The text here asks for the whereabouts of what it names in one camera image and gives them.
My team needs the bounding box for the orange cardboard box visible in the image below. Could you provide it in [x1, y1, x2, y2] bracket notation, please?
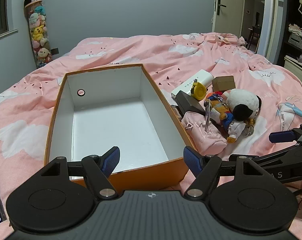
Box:
[44, 64, 193, 192]

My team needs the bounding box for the white storage bin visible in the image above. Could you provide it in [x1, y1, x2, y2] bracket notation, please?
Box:
[284, 55, 302, 82]

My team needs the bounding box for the panda plush toy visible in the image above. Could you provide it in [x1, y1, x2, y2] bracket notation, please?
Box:
[223, 88, 261, 144]

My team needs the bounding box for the orange blue figure keychain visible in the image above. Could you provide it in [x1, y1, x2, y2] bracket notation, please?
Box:
[205, 92, 236, 143]

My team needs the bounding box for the pink pouch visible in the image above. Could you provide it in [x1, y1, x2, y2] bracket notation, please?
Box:
[181, 112, 227, 155]

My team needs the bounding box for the black rectangular case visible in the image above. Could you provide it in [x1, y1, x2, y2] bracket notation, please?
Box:
[175, 90, 205, 116]

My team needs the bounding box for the yellow tape measure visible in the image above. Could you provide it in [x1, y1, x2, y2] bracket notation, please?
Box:
[191, 79, 207, 101]

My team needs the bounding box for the white glasses case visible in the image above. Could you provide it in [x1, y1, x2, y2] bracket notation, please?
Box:
[171, 69, 215, 100]

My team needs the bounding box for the pink cloud-print duvet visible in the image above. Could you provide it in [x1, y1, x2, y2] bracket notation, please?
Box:
[0, 32, 302, 240]

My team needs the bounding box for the hanging plush toy organizer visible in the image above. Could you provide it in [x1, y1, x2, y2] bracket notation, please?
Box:
[24, 0, 52, 68]

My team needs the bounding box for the beige bedroom door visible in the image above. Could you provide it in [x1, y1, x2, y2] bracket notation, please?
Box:
[212, 0, 245, 37]

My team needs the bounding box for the dark wardrobe shelf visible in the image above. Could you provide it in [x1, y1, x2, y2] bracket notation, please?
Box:
[277, 0, 302, 66]

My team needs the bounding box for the small brown gift box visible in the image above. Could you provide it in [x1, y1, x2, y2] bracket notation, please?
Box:
[212, 75, 235, 92]

